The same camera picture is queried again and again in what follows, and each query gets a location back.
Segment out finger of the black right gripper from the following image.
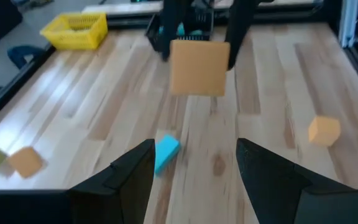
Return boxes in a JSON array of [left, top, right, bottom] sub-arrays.
[[160, 0, 195, 62], [225, 0, 259, 71]]

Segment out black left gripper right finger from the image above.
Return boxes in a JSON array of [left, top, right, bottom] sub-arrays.
[[236, 138, 312, 224]]

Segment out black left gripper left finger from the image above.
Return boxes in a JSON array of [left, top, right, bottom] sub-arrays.
[[70, 139, 156, 224]]

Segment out orange cube block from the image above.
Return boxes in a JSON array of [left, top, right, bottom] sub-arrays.
[[169, 39, 231, 97], [308, 115, 342, 147]]

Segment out teal rectangular block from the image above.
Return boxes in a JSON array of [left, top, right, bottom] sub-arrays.
[[154, 134, 181, 177]]

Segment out dark plastic basket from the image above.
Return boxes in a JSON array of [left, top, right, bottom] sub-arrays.
[[144, 5, 214, 52]]

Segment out yellow plastic basket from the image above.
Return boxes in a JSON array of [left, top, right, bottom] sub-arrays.
[[39, 12, 109, 51]]

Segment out orange wedge block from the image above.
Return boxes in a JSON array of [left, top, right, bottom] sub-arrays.
[[7, 146, 45, 179]]

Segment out blue rounded object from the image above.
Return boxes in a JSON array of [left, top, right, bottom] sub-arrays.
[[7, 45, 48, 70]]

